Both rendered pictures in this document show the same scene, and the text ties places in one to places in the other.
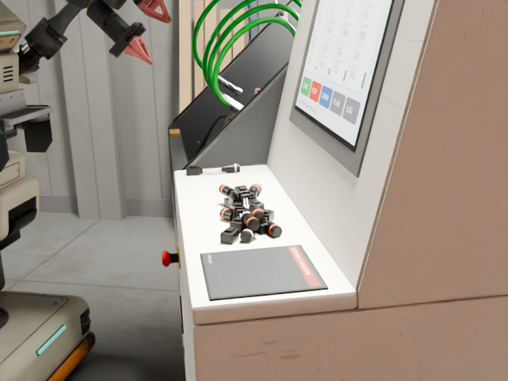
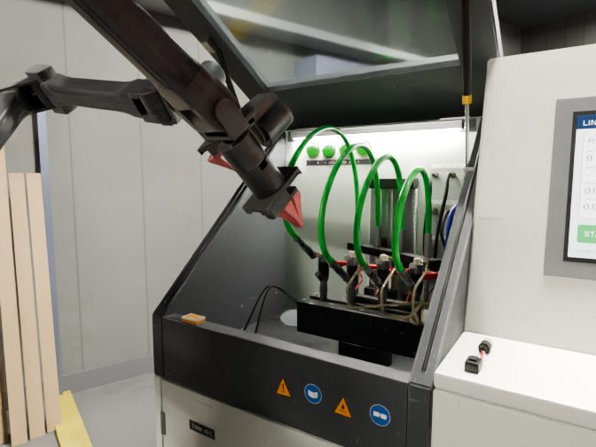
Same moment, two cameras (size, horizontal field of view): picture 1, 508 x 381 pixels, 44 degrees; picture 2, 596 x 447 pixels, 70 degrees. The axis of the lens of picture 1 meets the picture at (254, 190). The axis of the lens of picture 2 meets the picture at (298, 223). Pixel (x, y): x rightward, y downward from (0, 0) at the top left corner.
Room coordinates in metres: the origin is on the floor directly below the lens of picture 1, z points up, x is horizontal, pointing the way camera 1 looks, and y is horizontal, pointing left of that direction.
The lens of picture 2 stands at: (1.15, 0.82, 1.29)
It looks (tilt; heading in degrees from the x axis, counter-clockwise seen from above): 6 degrees down; 311
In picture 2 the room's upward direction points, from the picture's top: straight up
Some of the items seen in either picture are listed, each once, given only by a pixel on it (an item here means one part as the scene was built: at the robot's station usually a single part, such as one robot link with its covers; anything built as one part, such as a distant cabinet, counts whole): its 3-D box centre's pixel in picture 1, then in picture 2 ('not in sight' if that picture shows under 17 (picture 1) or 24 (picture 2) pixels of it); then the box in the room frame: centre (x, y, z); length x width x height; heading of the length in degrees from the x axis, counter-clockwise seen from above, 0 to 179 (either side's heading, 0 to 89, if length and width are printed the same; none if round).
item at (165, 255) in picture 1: (171, 258); not in sight; (1.32, 0.19, 0.80); 0.05 x 0.04 x 0.05; 8
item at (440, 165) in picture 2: not in sight; (448, 209); (1.60, -0.31, 1.20); 0.13 x 0.03 x 0.31; 8
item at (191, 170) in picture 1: (212, 168); (480, 354); (1.38, 0.09, 0.99); 0.12 x 0.02 x 0.02; 96
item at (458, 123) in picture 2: not in sight; (368, 130); (1.84, -0.28, 1.43); 0.54 x 0.03 x 0.02; 8
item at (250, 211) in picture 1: (243, 205); not in sight; (1.05, 0.02, 1.01); 0.23 x 0.11 x 0.06; 8
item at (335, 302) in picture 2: not in sight; (365, 336); (1.68, -0.04, 0.91); 0.34 x 0.10 x 0.15; 8
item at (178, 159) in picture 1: (179, 175); (268, 376); (1.77, 0.22, 0.87); 0.62 x 0.04 x 0.16; 8
